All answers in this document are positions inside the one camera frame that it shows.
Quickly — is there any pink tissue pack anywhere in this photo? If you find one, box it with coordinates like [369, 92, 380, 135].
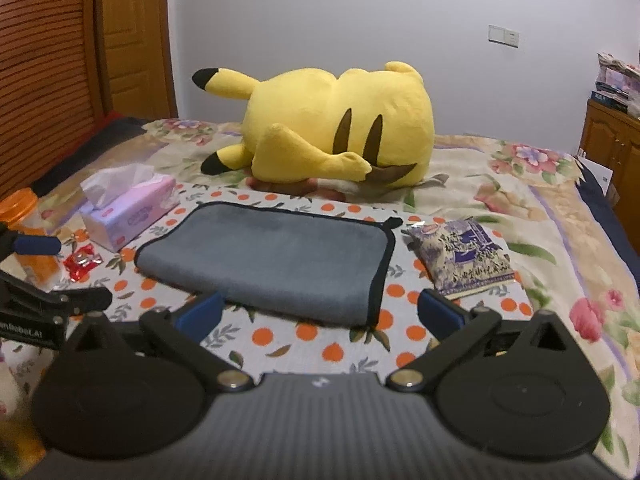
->
[80, 162, 181, 253]

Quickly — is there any white paper card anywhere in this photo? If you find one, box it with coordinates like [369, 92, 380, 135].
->
[577, 152, 615, 197]

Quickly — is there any orange lidded plastic bottle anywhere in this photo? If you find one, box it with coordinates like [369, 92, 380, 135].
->
[0, 188, 63, 292]

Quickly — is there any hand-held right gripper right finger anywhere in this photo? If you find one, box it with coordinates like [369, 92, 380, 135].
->
[387, 288, 577, 394]

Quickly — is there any wooden cabinet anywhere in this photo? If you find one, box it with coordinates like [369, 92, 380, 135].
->
[578, 99, 640, 222]

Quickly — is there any stack of books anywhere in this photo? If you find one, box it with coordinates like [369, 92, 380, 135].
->
[590, 51, 640, 120]

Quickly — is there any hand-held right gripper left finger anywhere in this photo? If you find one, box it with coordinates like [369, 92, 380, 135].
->
[62, 291, 255, 394]

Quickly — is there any yellow plush toy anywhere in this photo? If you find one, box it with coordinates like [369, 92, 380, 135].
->
[192, 61, 435, 191]

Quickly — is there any white wall switch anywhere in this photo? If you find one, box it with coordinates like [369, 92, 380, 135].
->
[488, 24, 521, 49]

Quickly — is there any grey towel with black trim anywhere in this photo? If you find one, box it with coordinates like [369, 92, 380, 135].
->
[134, 201, 405, 329]

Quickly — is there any purple snack packet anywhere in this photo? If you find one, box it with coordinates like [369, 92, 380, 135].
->
[402, 217, 516, 301]

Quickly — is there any orange dotted white cloth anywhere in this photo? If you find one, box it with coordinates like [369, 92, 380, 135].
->
[47, 180, 539, 387]

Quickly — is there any wooden door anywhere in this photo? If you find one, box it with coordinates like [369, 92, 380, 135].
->
[95, 0, 179, 121]

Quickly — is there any red candy wrapper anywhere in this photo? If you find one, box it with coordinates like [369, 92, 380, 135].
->
[62, 243, 104, 281]

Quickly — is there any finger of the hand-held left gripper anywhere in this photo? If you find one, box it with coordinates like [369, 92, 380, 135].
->
[0, 222, 62, 262]
[0, 270, 114, 322]

